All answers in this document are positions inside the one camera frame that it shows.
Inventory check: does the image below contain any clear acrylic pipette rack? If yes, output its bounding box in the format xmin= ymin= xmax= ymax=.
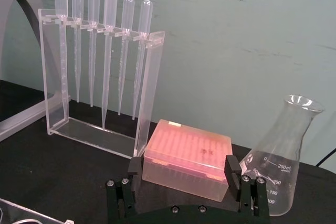
xmin=38 ymin=8 xmax=166 ymax=160

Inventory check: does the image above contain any black table cloth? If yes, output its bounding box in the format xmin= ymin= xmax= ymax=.
xmin=0 ymin=79 xmax=336 ymax=224

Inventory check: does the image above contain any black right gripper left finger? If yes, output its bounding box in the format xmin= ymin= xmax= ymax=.
xmin=105 ymin=156 xmax=141 ymax=222

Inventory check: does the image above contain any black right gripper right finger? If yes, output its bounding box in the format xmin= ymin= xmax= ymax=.
xmin=224 ymin=154 xmax=271 ymax=218

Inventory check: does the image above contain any small clear plastic transfer pipette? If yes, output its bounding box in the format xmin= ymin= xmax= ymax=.
xmin=71 ymin=0 xmax=85 ymax=103
xmin=117 ymin=0 xmax=136 ymax=116
xmin=87 ymin=0 xmax=101 ymax=108

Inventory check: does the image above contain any translucent pipette tip box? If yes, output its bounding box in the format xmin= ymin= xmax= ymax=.
xmin=141 ymin=119 xmax=234 ymax=204

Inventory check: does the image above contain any thin dark cable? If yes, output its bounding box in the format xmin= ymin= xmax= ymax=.
xmin=316 ymin=147 xmax=336 ymax=167

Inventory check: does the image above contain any clear glass conical flask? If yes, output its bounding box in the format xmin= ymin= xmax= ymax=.
xmin=237 ymin=93 xmax=326 ymax=218

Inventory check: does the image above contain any pale grey equipment casing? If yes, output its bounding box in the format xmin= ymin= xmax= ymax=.
xmin=0 ymin=0 xmax=57 ymax=143

